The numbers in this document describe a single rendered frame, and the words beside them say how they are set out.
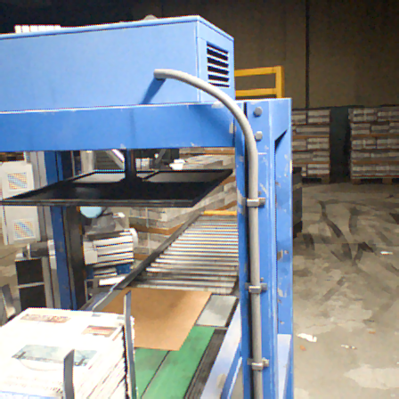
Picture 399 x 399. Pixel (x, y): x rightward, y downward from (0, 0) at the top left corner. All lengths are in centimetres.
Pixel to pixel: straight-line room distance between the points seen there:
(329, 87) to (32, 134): 925
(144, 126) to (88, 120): 14
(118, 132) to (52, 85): 28
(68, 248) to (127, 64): 96
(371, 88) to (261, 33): 250
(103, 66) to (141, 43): 12
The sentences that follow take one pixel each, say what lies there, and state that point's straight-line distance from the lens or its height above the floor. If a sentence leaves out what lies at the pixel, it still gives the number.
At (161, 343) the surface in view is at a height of 80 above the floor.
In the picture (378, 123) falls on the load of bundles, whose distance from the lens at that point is 862.
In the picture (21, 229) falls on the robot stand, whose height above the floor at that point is 85.
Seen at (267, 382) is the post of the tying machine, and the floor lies 89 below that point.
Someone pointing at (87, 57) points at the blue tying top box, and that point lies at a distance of 128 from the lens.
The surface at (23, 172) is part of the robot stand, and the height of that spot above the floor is 119.
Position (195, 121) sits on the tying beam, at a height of 151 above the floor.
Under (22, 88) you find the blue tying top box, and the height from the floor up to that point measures 161.
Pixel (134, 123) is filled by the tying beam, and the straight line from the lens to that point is 110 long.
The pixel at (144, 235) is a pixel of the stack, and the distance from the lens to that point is 362.
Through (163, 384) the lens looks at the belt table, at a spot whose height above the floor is 80.
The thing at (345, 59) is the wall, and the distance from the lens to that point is 1026.
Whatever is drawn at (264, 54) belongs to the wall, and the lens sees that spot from 1034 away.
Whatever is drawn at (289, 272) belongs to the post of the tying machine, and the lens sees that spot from 173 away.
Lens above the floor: 155
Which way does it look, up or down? 12 degrees down
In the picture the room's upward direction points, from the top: 3 degrees counter-clockwise
